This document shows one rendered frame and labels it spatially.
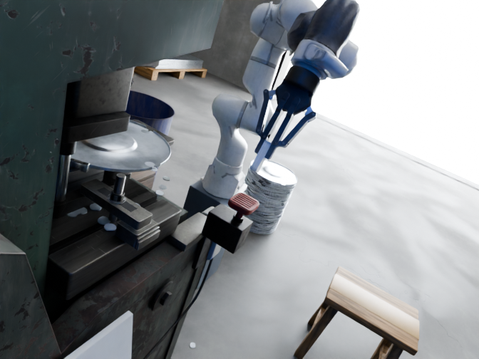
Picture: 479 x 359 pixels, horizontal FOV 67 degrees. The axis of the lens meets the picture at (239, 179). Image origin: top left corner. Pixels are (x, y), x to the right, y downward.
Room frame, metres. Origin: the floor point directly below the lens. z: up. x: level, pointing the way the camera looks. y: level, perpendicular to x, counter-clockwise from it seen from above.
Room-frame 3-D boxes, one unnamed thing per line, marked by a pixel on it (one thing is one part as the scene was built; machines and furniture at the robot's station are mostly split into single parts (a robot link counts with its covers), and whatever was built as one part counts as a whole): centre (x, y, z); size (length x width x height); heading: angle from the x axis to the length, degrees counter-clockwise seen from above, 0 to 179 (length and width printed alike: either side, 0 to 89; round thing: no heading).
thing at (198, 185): (1.34, 0.07, 0.23); 0.18 x 0.18 x 0.45; 70
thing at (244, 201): (0.74, -0.03, 0.72); 0.07 x 0.06 x 0.08; 161
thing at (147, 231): (0.57, 0.20, 0.76); 0.17 x 0.06 x 0.10; 71
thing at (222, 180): (1.37, 0.05, 0.52); 0.22 x 0.19 x 0.14; 160
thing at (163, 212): (0.63, 0.36, 0.68); 0.45 x 0.30 x 0.06; 71
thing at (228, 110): (1.34, 0.10, 0.71); 0.18 x 0.11 x 0.25; 85
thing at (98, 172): (0.63, 0.36, 0.76); 0.15 x 0.09 x 0.05; 71
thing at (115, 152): (0.75, 0.32, 0.78); 0.29 x 0.29 x 0.01
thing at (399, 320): (1.12, -0.64, 0.16); 0.34 x 0.24 x 0.34; 72
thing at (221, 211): (0.74, -0.01, 0.62); 0.10 x 0.06 x 0.20; 71
